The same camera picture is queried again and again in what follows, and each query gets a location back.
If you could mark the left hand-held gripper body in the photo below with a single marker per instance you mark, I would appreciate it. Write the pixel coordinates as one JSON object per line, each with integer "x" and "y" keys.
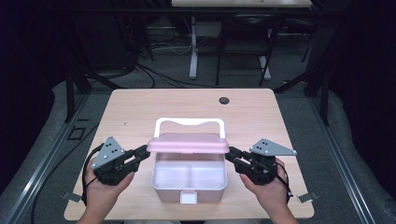
{"x": 113, "y": 168}

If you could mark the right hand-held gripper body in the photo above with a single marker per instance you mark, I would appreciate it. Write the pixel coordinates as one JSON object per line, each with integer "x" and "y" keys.
{"x": 261, "y": 169}

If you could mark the pink lidded storage box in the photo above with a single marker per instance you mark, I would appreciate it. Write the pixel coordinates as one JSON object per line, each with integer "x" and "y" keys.
{"x": 188, "y": 144}

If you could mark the white divided tray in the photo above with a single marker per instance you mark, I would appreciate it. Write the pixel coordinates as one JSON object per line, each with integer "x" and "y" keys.
{"x": 186, "y": 175}

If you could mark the person's right hand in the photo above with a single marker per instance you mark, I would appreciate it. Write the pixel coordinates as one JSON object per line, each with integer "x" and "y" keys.
{"x": 271, "y": 196}

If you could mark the person's left hand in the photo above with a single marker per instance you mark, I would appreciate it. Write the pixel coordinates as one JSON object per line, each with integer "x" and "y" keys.
{"x": 104, "y": 196}

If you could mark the black metal stand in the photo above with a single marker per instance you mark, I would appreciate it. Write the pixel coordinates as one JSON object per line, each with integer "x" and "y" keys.
{"x": 71, "y": 93}
{"x": 323, "y": 93}

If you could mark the white desk with legs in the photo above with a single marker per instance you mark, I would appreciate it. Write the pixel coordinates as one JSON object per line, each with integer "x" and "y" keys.
{"x": 193, "y": 46}

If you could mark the black chair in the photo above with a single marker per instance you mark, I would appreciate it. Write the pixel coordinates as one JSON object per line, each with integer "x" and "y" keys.
{"x": 246, "y": 31}

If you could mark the metal table edge bracket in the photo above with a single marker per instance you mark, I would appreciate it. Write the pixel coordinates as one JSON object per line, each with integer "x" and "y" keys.
{"x": 68, "y": 196}
{"x": 307, "y": 197}

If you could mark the aluminium floor rail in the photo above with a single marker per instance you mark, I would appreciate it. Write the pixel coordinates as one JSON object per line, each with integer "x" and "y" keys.
{"x": 339, "y": 161}
{"x": 46, "y": 161}

